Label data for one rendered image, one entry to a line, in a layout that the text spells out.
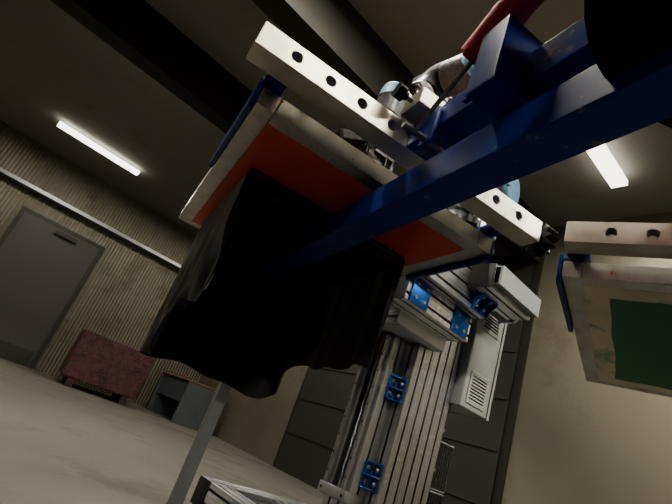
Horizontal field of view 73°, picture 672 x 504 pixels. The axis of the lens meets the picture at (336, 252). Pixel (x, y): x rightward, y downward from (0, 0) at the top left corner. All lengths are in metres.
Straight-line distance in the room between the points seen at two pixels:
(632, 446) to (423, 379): 2.64
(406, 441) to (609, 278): 0.92
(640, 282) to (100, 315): 8.28
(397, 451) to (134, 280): 7.60
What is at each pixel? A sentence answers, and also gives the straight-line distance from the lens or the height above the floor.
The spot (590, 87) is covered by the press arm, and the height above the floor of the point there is 0.88.
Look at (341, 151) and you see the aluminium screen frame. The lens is 0.88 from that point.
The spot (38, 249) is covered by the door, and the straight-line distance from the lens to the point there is 8.59.
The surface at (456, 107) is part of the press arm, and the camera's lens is 0.78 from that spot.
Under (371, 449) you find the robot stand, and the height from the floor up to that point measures 0.51.
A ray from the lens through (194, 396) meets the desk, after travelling 7.77.
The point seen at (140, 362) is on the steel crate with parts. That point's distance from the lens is 7.56.
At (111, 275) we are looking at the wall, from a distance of 8.79.
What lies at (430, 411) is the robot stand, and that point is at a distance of 1.78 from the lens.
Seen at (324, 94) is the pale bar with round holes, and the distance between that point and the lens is 0.82.
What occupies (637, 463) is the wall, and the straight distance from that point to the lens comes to 4.14.
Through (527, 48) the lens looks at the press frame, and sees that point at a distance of 0.71.
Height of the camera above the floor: 0.47
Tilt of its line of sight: 22 degrees up
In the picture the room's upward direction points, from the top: 21 degrees clockwise
